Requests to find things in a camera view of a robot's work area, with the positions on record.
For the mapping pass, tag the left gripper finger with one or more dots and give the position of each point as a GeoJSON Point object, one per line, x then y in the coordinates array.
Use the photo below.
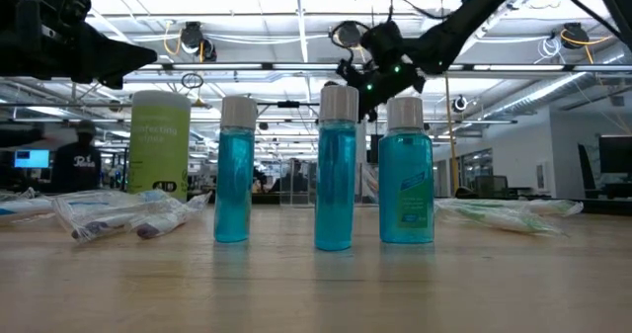
{"type": "Point", "coordinates": [108, 67]}
{"type": "Point", "coordinates": [108, 46]}

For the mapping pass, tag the blue mouthwash bottle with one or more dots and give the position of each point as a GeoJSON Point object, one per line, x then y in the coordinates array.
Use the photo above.
{"type": "Point", "coordinates": [336, 190]}
{"type": "Point", "coordinates": [234, 190]}
{"type": "Point", "coordinates": [406, 175]}

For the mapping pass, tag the bagged purple toothbrush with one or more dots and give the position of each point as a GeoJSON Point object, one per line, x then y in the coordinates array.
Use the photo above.
{"type": "Point", "coordinates": [99, 222]}
{"type": "Point", "coordinates": [158, 224]}

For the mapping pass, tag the bagged blue toothbrush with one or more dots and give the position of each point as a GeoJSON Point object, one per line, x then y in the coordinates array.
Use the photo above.
{"type": "Point", "coordinates": [7, 211]}

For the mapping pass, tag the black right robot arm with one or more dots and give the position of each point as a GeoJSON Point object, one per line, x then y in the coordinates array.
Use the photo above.
{"type": "Point", "coordinates": [469, 22]}

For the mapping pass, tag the black screen on cart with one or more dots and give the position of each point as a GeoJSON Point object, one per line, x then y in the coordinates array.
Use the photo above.
{"type": "Point", "coordinates": [373, 150]}

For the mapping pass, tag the green wipes canister white lid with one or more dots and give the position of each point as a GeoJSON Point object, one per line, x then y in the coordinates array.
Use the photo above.
{"type": "Point", "coordinates": [158, 150]}

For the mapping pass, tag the person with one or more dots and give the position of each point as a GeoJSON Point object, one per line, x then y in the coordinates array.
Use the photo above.
{"type": "Point", "coordinates": [76, 167]}

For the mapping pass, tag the long ceiling light bar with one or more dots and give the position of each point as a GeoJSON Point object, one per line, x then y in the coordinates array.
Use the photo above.
{"type": "Point", "coordinates": [222, 66]}

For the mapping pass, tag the computer monitor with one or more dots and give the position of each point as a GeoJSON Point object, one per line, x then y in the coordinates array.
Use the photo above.
{"type": "Point", "coordinates": [31, 158]}

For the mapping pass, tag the mesh office chair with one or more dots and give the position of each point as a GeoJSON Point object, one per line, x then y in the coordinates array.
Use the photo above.
{"type": "Point", "coordinates": [491, 186]}

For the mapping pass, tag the black desk monitor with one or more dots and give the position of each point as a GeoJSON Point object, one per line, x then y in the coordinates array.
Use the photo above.
{"type": "Point", "coordinates": [617, 155]}

